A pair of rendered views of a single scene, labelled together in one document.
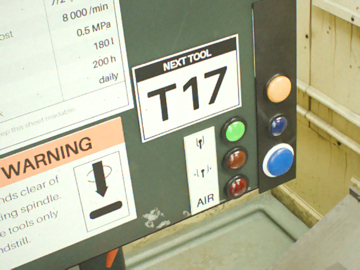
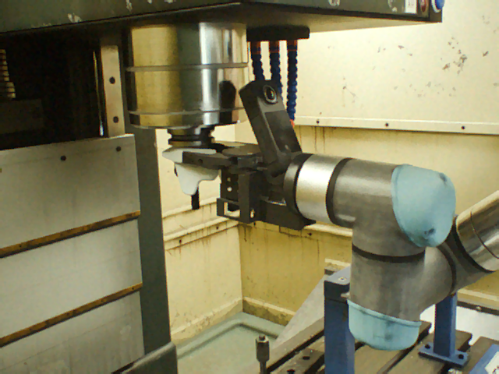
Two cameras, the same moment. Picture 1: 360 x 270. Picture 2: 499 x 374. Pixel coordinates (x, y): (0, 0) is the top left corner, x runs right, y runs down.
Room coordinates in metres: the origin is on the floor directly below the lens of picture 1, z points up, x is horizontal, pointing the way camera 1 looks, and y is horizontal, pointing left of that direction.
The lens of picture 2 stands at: (-0.12, 0.49, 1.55)
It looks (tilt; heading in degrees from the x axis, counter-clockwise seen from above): 12 degrees down; 336
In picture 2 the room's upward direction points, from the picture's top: 2 degrees counter-clockwise
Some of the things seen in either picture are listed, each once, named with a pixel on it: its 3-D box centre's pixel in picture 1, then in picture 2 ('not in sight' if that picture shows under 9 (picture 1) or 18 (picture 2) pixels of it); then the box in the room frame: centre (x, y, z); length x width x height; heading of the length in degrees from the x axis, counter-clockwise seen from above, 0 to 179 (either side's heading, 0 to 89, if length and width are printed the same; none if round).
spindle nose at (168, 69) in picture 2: not in sight; (187, 75); (0.59, 0.26, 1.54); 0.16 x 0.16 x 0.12
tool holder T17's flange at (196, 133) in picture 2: not in sight; (191, 133); (0.59, 0.26, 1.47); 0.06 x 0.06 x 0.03
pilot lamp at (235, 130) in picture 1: (234, 130); not in sight; (0.51, -0.05, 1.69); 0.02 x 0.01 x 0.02; 116
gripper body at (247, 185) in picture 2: not in sight; (268, 183); (0.47, 0.21, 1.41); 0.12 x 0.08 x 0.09; 26
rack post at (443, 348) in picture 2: not in sight; (446, 294); (0.76, -0.35, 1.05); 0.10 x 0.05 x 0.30; 26
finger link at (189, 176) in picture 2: not in sight; (187, 171); (0.55, 0.28, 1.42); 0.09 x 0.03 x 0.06; 40
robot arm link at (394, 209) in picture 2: not in sight; (391, 203); (0.33, 0.14, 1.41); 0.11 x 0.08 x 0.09; 26
